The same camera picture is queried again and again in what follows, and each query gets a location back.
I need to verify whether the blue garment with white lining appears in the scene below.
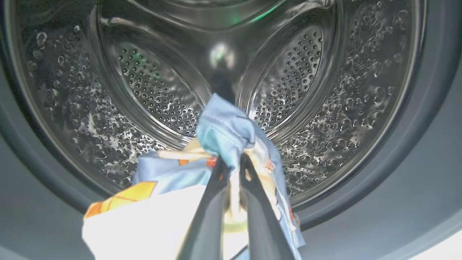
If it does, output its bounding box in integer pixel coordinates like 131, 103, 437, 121
82, 93, 306, 260

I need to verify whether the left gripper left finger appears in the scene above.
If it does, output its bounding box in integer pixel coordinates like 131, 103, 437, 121
176, 155, 231, 260

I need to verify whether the white front-load washing machine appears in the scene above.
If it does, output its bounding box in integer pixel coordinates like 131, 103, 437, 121
0, 0, 462, 260

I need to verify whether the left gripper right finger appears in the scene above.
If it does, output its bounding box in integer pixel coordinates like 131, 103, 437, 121
239, 153, 295, 260

